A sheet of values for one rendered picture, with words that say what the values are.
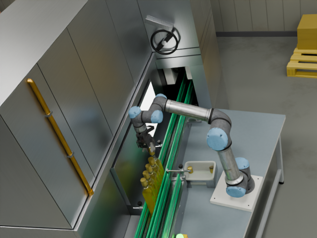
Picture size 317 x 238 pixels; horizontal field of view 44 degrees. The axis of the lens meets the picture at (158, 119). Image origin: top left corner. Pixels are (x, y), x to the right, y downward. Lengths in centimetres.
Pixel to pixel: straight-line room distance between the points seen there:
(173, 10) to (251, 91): 217
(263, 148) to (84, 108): 145
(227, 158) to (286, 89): 260
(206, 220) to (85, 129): 103
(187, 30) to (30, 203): 168
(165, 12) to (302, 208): 195
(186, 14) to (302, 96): 217
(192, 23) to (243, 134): 93
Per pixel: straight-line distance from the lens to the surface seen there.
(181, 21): 292
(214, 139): 215
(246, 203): 261
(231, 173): 236
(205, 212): 264
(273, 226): 345
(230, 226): 255
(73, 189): 196
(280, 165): 354
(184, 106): 229
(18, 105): 163
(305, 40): 515
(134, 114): 225
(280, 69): 513
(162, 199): 252
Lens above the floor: 282
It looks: 37 degrees down
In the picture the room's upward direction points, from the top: 18 degrees counter-clockwise
